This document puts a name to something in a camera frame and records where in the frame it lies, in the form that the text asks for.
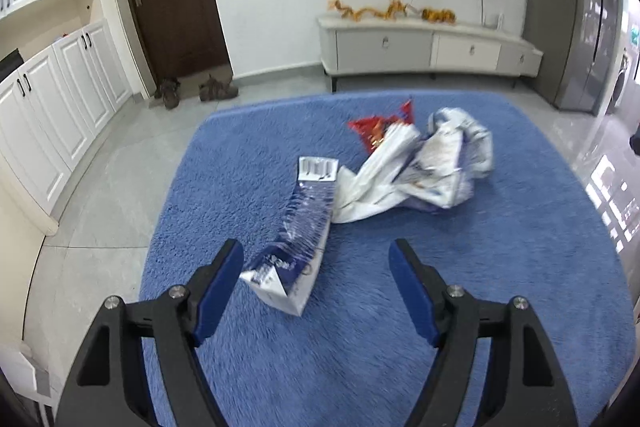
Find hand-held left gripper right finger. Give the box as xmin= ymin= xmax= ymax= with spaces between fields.
xmin=389 ymin=238 xmax=581 ymax=427

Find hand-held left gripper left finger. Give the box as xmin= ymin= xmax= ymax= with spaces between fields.
xmin=55 ymin=238 xmax=244 ymax=427

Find blue and white packet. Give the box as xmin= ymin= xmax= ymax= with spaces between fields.
xmin=239 ymin=156 xmax=341 ymax=317

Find white printed plastic bag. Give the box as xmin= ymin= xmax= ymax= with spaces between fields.
xmin=332 ymin=107 xmax=495 ymax=224

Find red foil wrapper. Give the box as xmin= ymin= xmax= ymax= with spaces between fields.
xmin=347 ymin=99 xmax=416 ymax=152

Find blue fluffy mat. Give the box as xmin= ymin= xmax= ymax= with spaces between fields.
xmin=140 ymin=91 xmax=628 ymax=427

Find white lower cabinets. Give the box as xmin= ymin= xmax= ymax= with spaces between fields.
xmin=0 ymin=18 xmax=133 ymax=218

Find white television stand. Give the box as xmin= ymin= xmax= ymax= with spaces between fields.
xmin=317 ymin=14 xmax=544 ymax=94

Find short orange dragon ornament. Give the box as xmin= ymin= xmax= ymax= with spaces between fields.
xmin=421 ymin=8 xmax=457 ymax=24

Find long golden dragon ornament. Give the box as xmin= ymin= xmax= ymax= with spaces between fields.
xmin=327 ymin=0 xmax=419 ymax=22

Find black box on shelf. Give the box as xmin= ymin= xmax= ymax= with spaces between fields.
xmin=0 ymin=48 xmax=23 ymax=72

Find grey refrigerator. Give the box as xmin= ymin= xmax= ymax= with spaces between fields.
xmin=524 ymin=0 xmax=626 ymax=115

